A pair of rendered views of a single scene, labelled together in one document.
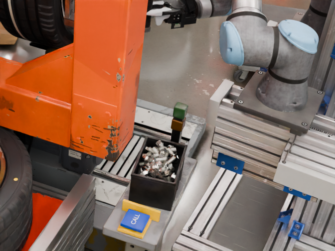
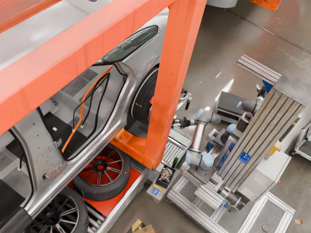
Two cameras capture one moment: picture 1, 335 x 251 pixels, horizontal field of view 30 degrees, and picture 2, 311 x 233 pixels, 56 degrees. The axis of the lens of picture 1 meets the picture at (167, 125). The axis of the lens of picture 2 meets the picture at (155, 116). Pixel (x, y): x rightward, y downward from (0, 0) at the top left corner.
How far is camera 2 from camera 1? 155 cm
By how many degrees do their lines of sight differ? 17
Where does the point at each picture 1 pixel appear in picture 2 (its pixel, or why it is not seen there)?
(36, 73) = (134, 145)
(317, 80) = (217, 162)
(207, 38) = (207, 95)
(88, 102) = (147, 157)
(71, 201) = (140, 178)
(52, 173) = not seen: hidden behind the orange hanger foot
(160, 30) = (190, 89)
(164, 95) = not seen: hidden behind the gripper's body
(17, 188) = (125, 176)
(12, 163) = (125, 166)
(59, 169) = not seen: hidden behind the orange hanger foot
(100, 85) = (151, 156)
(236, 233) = (188, 191)
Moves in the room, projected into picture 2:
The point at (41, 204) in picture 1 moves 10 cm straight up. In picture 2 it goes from (132, 173) to (133, 168)
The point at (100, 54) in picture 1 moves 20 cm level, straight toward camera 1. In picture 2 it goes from (152, 150) to (147, 168)
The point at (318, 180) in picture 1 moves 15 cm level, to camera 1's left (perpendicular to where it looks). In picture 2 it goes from (205, 198) to (190, 193)
